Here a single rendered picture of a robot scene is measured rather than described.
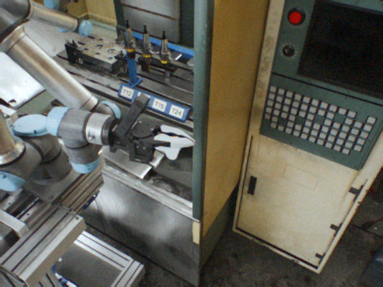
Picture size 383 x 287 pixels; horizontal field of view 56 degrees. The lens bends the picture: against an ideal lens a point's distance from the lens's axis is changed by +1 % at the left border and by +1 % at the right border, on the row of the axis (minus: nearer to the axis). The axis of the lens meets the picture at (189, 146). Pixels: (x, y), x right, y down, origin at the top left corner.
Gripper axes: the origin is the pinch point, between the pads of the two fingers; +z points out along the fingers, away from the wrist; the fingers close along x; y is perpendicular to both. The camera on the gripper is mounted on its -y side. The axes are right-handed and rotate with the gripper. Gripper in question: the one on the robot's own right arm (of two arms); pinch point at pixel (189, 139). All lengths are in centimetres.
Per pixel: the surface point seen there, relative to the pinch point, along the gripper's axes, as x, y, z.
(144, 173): -67, 80, -40
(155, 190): -49, 72, -27
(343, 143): -63, 36, 48
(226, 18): -37.3, -16.1, -0.2
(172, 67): -125, 45, -43
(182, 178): -68, 78, -19
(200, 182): -35, 46, -3
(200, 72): -28.6, -2.7, -4.8
